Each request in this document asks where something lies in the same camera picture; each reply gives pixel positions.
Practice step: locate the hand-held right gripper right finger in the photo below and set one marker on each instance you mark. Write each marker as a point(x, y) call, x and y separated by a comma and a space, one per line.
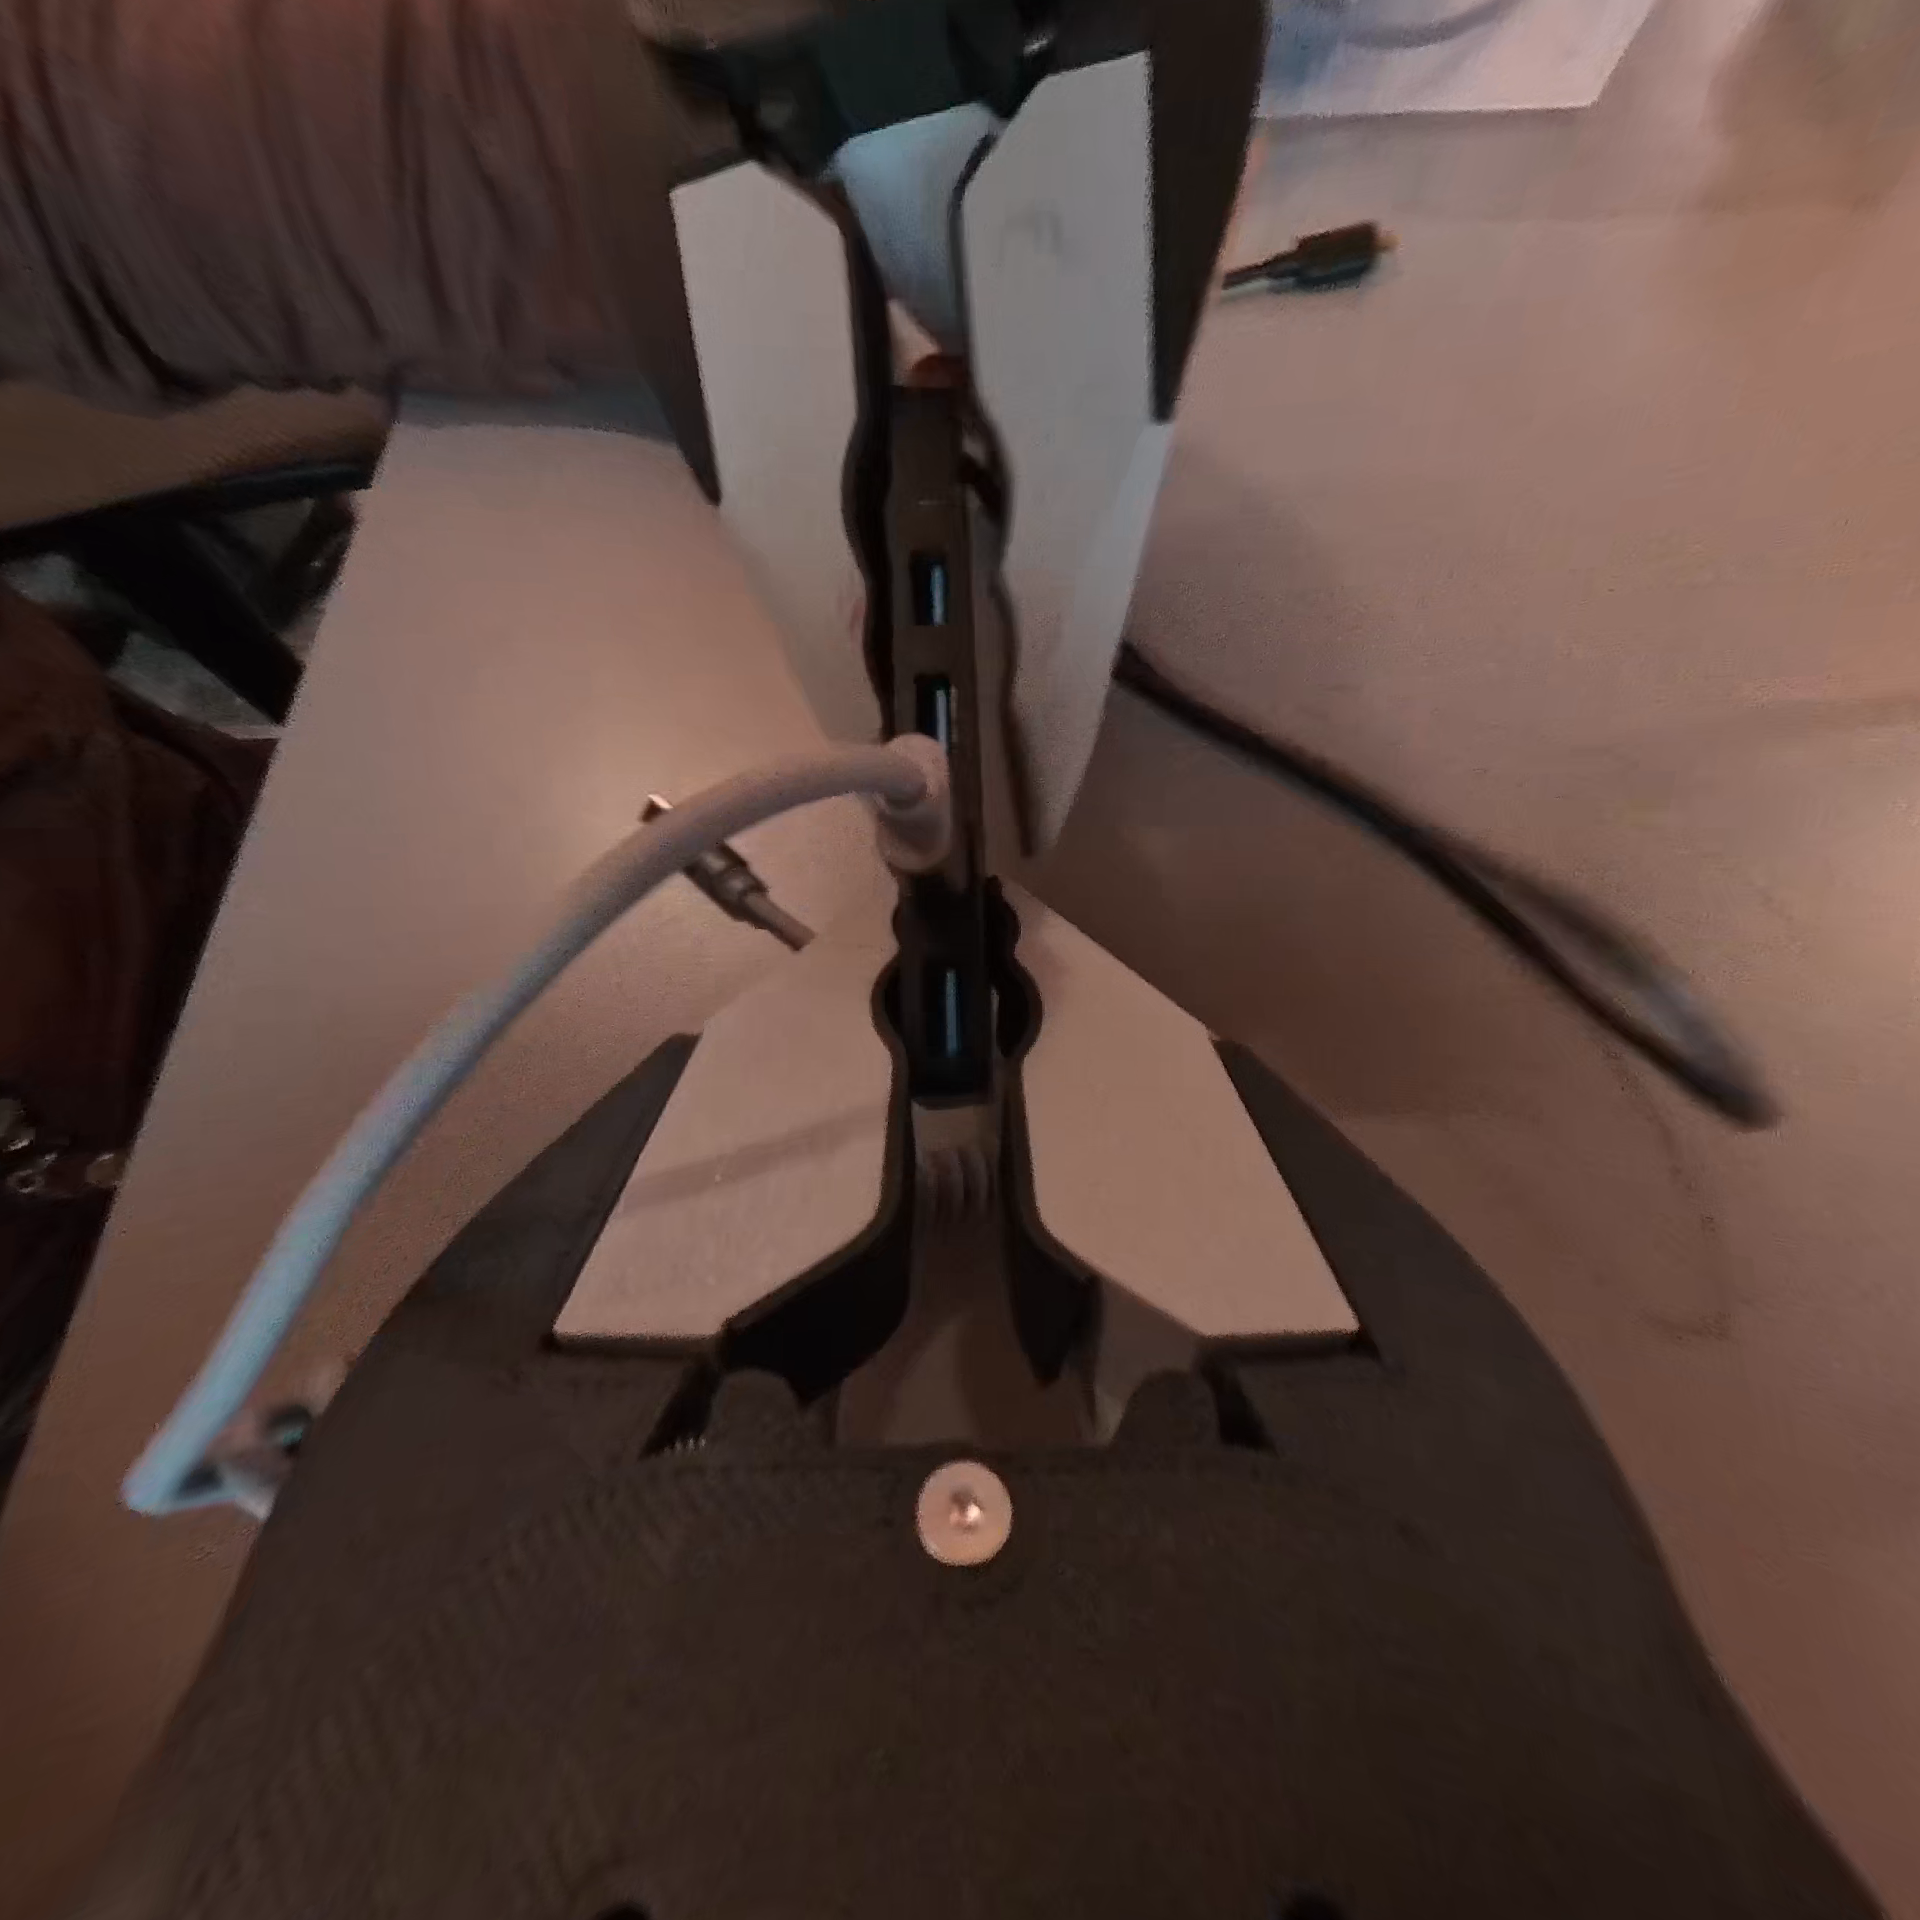
point(1184, 1201)

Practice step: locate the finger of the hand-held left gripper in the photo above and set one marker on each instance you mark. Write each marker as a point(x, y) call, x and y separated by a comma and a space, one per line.
point(774, 388)
point(1066, 450)

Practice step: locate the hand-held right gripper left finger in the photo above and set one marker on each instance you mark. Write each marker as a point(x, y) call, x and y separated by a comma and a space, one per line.
point(705, 1185)

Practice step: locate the black usb hub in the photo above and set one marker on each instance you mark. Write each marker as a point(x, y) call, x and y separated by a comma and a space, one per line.
point(922, 488)

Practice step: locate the person's brown sweater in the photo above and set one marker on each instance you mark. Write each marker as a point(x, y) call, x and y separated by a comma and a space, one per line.
point(301, 195)

